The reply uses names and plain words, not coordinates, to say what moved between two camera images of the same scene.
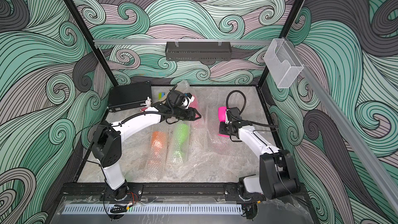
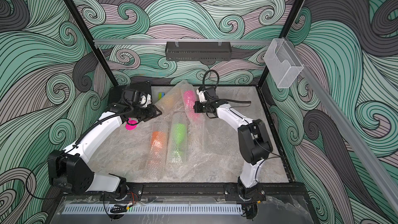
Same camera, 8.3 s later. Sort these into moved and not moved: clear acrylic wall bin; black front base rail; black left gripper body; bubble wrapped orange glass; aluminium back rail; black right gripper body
Moved: black right gripper body; black left gripper body
Not moved: bubble wrapped orange glass; aluminium back rail; clear acrylic wall bin; black front base rail
